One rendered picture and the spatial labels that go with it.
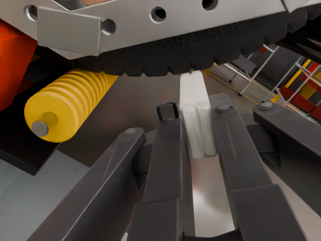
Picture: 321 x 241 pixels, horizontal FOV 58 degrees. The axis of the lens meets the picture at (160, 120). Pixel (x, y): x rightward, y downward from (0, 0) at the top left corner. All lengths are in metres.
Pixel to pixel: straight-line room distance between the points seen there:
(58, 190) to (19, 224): 0.12
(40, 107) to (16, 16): 0.09
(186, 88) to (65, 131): 0.18
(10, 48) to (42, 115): 0.07
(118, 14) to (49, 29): 0.06
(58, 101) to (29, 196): 0.35
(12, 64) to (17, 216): 0.33
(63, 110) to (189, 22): 0.15
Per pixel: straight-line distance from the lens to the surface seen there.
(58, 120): 0.32
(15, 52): 0.33
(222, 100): 0.16
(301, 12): 0.37
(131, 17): 0.26
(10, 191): 0.63
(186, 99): 0.15
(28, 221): 0.60
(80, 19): 0.27
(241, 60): 4.24
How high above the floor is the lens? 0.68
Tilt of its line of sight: 22 degrees down
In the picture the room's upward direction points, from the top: 35 degrees clockwise
